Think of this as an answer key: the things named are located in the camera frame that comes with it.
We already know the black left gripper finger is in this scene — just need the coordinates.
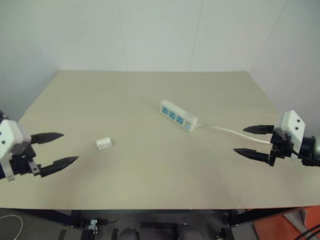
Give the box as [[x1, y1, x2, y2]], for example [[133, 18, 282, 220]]
[[39, 156, 80, 178], [30, 132, 65, 145]]

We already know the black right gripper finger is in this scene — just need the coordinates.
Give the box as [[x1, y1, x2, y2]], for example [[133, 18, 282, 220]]
[[242, 124, 276, 136], [233, 147, 272, 164]]

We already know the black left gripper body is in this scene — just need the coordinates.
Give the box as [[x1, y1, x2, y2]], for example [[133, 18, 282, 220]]
[[0, 144, 42, 181]]

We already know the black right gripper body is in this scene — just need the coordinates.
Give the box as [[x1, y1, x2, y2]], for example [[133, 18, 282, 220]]
[[267, 128, 301, 167]]

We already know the white plug adapter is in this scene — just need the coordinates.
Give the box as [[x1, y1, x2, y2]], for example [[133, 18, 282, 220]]
[[95, 136, 114, 151]]

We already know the white power strip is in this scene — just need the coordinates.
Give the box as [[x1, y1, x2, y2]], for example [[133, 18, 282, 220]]
[[159, 99, 199, 133]]

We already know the orange floor mat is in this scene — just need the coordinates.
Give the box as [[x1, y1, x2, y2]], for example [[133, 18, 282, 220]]
[[251, 205, 320, 240]]

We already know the white power cable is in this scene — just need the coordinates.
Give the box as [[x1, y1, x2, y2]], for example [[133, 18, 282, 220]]
[[196, 121, 273, 145]]

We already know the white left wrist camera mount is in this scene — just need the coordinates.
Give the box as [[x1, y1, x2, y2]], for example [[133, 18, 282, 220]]
[[0, 119, 32, 163]]

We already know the white cable on floor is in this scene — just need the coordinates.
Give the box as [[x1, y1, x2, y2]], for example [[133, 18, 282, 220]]
[[0, 214, 24, 240]]

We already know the black table frame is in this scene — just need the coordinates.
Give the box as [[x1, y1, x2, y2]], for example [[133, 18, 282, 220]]
[[14, 205, 308, 240]]

